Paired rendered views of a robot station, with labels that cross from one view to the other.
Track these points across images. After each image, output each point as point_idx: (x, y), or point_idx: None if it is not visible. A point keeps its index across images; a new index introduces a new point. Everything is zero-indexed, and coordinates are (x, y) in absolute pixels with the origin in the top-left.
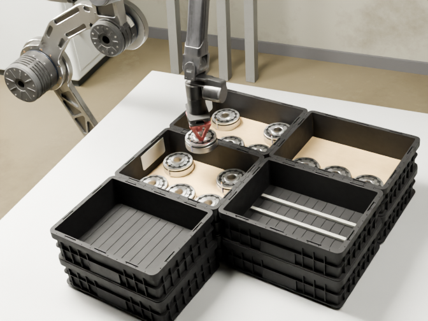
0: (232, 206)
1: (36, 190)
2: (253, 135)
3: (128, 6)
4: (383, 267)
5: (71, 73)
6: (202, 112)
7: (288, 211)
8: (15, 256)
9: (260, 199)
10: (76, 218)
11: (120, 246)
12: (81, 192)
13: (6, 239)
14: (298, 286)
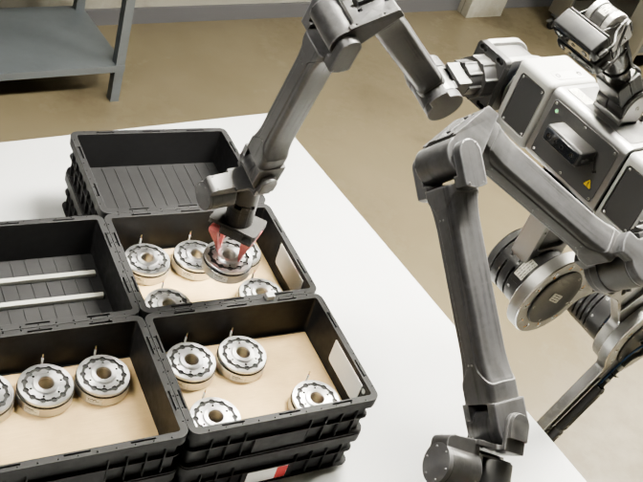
0: (101, 245)
1: (389, 258)
2: (248, 408)
3: (547, 261)
4: None
5: (604, 356)
6: (225, 215)
7: (55, 317)
8: (288, 195)
9: None
10: (231, 162)
11: (176, 192)
12: (349, 281)
13: (321, 203)
14: None
